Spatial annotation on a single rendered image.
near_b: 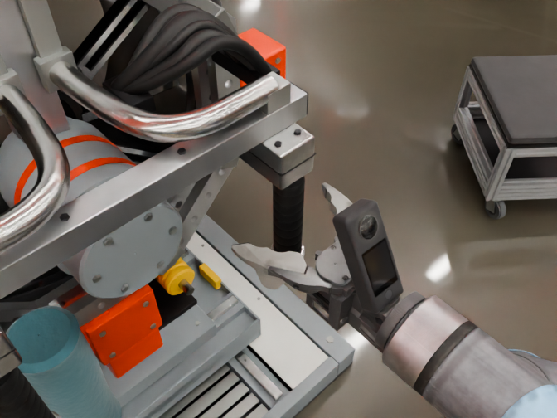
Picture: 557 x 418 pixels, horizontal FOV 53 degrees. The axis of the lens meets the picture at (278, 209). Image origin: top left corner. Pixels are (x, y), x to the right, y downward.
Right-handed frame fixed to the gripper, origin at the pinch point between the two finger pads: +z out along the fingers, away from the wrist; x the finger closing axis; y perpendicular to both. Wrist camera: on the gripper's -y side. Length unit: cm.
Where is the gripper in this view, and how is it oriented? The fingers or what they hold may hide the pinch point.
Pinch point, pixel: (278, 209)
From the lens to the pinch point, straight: 68.0
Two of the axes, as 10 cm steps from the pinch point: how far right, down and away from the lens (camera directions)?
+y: 0.0, 6.7, 7.4
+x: 7.4, -5.0, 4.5
